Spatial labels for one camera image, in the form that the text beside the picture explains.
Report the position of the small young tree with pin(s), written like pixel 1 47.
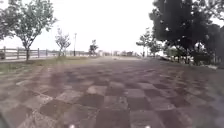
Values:
pixel 93 47
pixel 62 40

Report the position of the checkered grey paved plaza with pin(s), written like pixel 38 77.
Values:
pixel 126 93

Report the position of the small slender tree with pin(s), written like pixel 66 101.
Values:
pixel 144 41

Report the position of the thin lamp pole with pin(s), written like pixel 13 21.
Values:
pixel 75 45

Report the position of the grass strip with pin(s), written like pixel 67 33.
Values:
pixel 43 62

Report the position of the robot's own part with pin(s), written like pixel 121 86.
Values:
pixel 147 126
pixel 71 126

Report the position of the group of dark trees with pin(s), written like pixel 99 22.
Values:
pixel 183 26

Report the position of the large leafy tree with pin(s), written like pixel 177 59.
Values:
pixel 31 21

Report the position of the wooden rail fence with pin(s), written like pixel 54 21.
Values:
pixel 20 52

